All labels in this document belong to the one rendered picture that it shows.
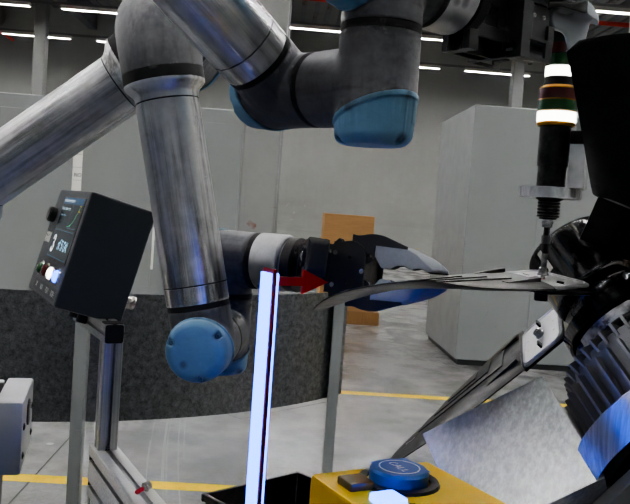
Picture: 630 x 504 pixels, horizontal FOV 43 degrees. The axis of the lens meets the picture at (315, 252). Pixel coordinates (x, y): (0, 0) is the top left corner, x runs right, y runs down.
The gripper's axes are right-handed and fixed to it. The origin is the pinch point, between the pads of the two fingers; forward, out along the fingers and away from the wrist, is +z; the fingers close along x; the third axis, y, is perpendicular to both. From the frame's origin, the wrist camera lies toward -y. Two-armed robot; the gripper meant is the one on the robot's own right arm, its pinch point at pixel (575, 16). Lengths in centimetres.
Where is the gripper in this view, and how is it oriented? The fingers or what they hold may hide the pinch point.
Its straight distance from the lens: 99.4
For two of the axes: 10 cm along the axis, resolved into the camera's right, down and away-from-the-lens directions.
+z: 7.8, 0.1, 6.2
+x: 6.2, 0.9, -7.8
